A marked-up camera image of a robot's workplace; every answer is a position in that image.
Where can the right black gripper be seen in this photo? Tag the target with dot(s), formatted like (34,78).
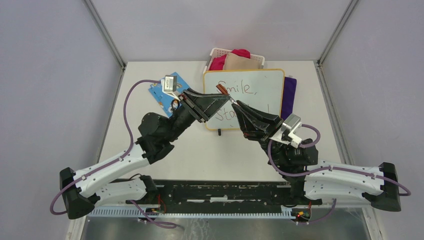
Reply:
(253,129)

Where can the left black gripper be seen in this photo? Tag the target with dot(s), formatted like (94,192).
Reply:
(208,107)

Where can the white marker pen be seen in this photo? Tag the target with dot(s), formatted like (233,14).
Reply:
(232,100)

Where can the yellow framed whiteboard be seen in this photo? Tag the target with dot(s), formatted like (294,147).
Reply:
(261,89)

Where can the red marker cap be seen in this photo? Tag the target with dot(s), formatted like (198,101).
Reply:
(222,89)

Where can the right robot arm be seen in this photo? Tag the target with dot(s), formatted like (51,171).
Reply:
(291,148)

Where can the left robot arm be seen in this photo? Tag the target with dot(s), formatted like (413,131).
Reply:
(82,190)

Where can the red cloth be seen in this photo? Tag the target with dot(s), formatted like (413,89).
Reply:
(218,56)

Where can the purple cloth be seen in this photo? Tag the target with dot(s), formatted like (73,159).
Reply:
(288,98)

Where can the white plastic basket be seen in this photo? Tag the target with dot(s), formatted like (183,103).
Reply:
(259,58)

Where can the beige cloth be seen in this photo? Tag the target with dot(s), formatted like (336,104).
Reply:
(235,62)

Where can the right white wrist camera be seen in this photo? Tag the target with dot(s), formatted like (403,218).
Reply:
(286,134)

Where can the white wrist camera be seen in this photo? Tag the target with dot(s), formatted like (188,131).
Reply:
(286,134)
(169,86)

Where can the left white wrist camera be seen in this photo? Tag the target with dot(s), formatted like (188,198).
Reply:
(169,86)

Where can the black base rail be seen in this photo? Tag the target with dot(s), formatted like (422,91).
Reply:
(223,197)

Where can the white comb cable duct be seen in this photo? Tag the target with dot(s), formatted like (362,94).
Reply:
(132,211)

